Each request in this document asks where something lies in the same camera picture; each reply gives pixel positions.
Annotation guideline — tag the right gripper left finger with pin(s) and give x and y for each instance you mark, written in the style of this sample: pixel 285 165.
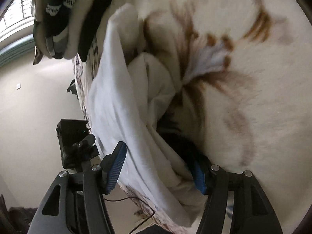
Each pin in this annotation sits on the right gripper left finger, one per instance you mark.
pixel 74 203

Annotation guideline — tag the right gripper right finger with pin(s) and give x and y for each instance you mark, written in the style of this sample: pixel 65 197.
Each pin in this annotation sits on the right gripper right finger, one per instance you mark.
pixel 238 196

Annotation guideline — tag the white t-shirt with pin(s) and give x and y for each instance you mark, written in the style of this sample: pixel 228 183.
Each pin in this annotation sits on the white t-shirt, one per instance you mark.
pixel 125 102

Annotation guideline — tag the cream folded garment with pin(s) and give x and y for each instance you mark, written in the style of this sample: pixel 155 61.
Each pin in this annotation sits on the cream folded garment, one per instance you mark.
pixel 67 41

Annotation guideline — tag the grey striped folded garment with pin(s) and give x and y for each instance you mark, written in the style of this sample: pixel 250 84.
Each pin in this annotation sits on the grey striped folded garment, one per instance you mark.
pixel 44 45

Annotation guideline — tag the green striped curtain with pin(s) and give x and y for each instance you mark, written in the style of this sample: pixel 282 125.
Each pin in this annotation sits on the green striped curtain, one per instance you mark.
pixel 16 49

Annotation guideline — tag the black patterned socks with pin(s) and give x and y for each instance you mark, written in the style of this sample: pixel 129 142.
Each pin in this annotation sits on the black patterned socks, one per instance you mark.
pixel 57 16

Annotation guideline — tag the black folded garment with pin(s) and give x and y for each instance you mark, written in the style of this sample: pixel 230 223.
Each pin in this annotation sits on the black folded garment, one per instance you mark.
pixel 90 26

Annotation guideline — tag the floral fleece bed blanket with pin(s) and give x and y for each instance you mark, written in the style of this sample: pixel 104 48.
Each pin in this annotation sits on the floral fleece bed blanket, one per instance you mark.
pixel 241 70

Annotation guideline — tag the window with white frame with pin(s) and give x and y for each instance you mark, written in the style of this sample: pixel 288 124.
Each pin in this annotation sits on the window with white frame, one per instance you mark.
pixel 16 19

